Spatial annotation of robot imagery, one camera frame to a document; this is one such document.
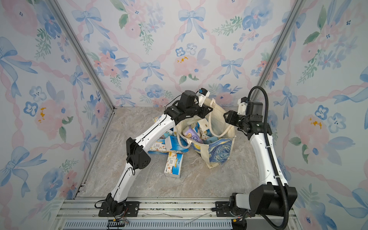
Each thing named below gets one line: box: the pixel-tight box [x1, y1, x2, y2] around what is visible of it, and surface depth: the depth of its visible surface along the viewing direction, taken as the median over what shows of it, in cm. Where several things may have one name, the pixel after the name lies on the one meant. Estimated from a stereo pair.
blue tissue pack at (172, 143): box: [165, 135, 189, 153], surface depth 89 cm
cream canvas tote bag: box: [173, 97, 237, 170], surface depth 81 cm
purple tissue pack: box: [184, 125, 204, 144], surface depth 81 cm
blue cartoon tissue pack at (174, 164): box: [163, 151, 184, 179], surface depth 85 cm
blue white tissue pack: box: [196, 117, 212, 140], surface depth 95 cm
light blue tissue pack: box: [203, 136, 219, 145], surface depth 87 cm
